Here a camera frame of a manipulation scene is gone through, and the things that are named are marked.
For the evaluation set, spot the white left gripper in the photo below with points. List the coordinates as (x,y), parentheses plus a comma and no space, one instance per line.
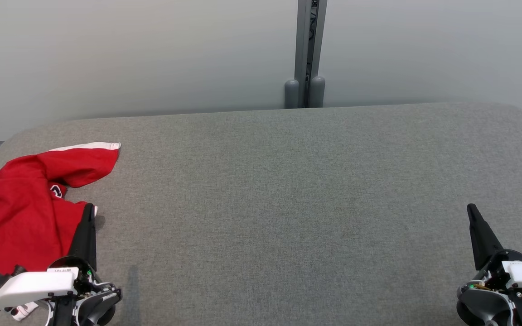
(34,285)

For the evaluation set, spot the red jersey with black number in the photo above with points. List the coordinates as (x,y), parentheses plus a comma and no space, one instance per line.
(12,226)

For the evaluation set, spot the grey fabric sofa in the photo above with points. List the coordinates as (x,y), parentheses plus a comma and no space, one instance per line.
(288,203)

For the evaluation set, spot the grey cylindrical post foot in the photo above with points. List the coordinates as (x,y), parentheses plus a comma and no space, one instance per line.
(292,95)
(317,93)

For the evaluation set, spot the grey metal partition post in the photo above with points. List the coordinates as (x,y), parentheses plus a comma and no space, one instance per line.
(301,45)

